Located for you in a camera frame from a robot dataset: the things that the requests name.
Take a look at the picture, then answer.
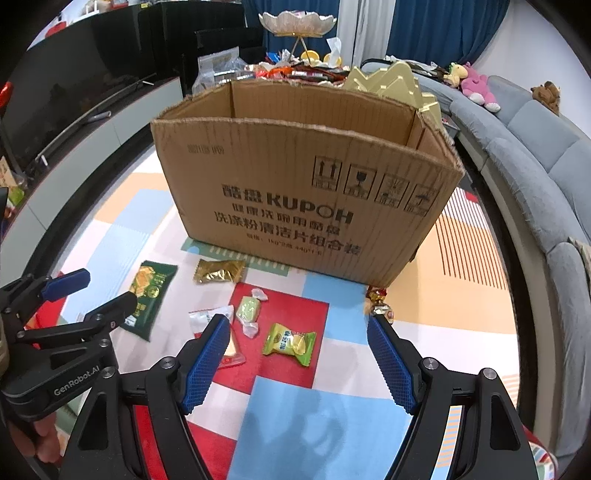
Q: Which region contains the blue curtain right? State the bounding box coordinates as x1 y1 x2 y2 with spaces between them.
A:
387 0 509 67

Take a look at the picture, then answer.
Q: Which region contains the green yellow snack packet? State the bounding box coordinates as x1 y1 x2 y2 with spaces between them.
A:
263 323 317 367

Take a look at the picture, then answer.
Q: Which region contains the yellow plush toy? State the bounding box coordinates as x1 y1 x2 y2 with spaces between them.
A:
444 63 469 89

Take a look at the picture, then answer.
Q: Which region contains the white sheer curtain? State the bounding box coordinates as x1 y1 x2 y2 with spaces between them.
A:
337 0 396 66

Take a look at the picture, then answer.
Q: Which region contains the beige blanket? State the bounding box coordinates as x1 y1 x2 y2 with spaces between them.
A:
568 237 591 284

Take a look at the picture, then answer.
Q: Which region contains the pale green wrapped candy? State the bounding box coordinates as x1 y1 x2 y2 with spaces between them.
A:
235 288 269 339

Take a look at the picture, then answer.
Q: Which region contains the pink plush toy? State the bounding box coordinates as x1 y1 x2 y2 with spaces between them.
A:
460 62 501 114

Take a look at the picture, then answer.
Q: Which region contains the brown plush bear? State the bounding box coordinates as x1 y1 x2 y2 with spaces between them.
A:
531 81 560 116

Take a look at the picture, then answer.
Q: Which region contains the black piano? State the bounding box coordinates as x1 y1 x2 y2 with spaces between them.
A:
137 1 266 90

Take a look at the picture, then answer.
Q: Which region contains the gold mountain lid tin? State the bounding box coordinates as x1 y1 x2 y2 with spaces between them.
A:
342 61 444 130

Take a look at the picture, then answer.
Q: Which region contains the black television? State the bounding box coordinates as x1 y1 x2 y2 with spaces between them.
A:
2 3 173 172

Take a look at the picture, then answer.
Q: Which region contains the gold foil snack packet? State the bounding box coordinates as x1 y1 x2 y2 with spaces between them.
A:
193 259 246 284

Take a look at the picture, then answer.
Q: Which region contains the brown cardboard box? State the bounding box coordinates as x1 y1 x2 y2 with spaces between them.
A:
151 80 464 287

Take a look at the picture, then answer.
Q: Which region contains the clear packet yellow cake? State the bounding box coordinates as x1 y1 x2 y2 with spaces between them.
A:
188 305 246 369

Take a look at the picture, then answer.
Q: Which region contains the grey corner sofa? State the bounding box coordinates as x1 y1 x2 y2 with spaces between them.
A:
387 76 590 464

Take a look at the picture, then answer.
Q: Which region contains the grey white tv cabinet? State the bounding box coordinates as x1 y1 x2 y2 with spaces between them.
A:
1 78 182 282

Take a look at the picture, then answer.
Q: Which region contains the dark green cracker packet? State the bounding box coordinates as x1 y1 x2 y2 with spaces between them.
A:
122 260 178 341

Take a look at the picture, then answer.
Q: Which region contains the red gold twisted candy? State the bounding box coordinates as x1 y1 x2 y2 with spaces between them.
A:
365 286 394 325

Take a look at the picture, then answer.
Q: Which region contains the colourful patchwork tablecloth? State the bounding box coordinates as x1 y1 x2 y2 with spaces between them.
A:
52 150 520 479

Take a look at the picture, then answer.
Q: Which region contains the clear plastic bag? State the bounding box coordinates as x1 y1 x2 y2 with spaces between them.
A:
191 47 246 94

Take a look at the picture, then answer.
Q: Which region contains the person left hand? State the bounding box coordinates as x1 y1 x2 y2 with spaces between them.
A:
8 413 61 464

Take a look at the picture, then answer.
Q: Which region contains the red heart balloon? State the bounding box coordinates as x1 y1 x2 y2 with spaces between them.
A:
0 81 14 118

